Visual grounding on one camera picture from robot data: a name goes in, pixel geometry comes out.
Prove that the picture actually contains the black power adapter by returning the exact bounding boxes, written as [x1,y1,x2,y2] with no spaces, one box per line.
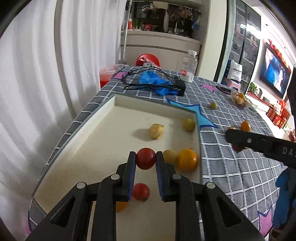
[173,77,186,96]

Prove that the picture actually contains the small orange in tray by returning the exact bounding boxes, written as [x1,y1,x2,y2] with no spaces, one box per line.
[116,201,129,213]

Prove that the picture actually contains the white shopping bag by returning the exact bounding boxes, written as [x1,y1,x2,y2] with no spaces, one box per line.
[227,60,242,83]

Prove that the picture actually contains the purple felt star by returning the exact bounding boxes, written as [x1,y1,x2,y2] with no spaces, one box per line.
[257,206,273,237]

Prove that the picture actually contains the pink felt star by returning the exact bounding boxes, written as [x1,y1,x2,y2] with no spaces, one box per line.
[200,84,219,93]

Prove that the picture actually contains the physalis in tray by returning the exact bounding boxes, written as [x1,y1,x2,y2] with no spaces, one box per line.
[149,123,165,140]

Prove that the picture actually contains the blue gloved right hand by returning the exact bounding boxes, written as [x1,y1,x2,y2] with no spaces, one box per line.
[273,168,294,228]

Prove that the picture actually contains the blue felt star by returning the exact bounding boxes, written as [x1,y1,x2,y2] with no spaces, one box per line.
[166,99,219,129]

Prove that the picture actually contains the yellow fruit beside orange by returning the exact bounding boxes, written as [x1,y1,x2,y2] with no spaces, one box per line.
[163,149,178,165]

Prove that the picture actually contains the white kitchen counter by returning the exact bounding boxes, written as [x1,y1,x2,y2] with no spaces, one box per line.
[120,30,202,72]

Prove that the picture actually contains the green fruit tray corner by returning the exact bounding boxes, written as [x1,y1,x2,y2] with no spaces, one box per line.
[183,118,196,132]

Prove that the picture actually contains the red gift boxes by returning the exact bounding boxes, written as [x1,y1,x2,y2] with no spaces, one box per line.
[266,98,290,128]

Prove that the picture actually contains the black power cable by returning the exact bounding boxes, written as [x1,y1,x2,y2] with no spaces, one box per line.
[121,66,179,91]

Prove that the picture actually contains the wall television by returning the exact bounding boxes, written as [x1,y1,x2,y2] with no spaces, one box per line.
[259,44,291,98]

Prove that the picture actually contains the potted green plant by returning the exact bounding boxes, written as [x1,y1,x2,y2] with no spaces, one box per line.
[248,82,257,94]

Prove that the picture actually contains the glass fruit bowl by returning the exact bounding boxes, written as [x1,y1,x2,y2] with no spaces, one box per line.
[230,90,250,109]

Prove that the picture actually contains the pink plastic stool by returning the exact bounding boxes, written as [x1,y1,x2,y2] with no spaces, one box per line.
[221,78,241,92]

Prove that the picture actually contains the yellow-green round fruit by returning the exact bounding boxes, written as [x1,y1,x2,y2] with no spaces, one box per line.
[209,102,218,110]

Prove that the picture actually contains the grey checkered tablecloth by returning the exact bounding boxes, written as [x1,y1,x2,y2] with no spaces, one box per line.
[29,67,284,232]

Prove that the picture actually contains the red plastic cup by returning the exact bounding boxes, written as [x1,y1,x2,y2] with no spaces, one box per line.
[99,64,120,88]

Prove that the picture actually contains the white tray box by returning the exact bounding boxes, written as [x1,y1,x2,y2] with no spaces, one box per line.
[33,94,201,240]

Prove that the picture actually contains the large orange mandarin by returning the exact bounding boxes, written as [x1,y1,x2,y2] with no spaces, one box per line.
[240,120,251,132]

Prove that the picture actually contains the clear plastic bottle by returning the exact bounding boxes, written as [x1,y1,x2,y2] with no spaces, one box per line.
[180,50,198,83]

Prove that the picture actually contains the red plastic stool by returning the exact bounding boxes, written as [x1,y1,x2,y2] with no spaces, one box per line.
[135,54,161,67]

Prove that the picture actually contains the red tomato in tray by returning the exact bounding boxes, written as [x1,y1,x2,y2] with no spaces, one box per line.
[132,183,150,202]

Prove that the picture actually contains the red cherry tomato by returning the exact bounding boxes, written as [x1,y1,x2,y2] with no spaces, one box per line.
[232,144,245,153]
[135,148,156,170]

